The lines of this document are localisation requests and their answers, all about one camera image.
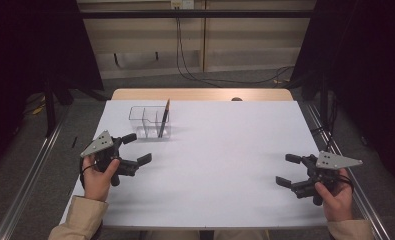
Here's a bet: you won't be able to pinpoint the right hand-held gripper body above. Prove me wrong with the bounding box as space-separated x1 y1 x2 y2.
289 150 364 207

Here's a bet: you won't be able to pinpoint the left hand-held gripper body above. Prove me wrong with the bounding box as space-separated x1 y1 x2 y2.
80 129 140 188

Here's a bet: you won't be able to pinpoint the clear plastic organizer box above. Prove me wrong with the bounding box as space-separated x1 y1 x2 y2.
128 105 172 140

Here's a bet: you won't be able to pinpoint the black pencil with orange end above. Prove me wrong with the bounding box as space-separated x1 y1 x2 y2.
157 99 171 139
158 98 171 139

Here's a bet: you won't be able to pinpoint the person's left hand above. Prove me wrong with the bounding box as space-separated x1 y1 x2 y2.
81 158 121 203

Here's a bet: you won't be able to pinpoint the person's right hand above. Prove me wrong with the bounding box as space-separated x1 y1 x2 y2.
314 167 354 223

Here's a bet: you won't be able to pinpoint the black metal stand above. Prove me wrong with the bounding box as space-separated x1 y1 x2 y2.
44 78 58 138

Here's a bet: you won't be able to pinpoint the white paper sheet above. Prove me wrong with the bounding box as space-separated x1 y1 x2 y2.
59 99 331 231

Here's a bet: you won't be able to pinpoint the person's right leg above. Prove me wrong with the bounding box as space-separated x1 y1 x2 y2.
214 229 269 240

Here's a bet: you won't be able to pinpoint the light wooden table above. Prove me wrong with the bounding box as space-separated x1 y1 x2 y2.
110 88 294 102

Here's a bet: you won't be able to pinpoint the black curtain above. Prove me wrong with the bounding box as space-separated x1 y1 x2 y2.
0 0 104 181
289 0 395 183

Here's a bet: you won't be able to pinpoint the black horizontal bar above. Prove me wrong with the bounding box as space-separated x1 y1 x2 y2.
79 9 316 19

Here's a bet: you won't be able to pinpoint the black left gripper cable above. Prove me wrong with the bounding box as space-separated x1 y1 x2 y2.
79 156 98 189

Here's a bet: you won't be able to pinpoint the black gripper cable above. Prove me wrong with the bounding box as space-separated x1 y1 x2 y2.
79 156 98 189
331 173 355 194

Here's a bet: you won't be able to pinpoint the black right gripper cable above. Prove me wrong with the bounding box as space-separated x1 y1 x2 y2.
331 173 355 194

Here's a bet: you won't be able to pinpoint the black stand cable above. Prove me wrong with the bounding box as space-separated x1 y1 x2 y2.
313 96 340 151

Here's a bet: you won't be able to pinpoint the metal floor rail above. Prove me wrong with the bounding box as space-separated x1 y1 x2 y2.
0 105 72 240
303 101 391 240

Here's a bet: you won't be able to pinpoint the black wall cable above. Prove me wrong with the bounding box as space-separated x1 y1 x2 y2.
177 16 294 86
175 6 296 88

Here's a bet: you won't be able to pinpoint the white wall outlet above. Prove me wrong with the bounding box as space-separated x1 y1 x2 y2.
170 0 195 10

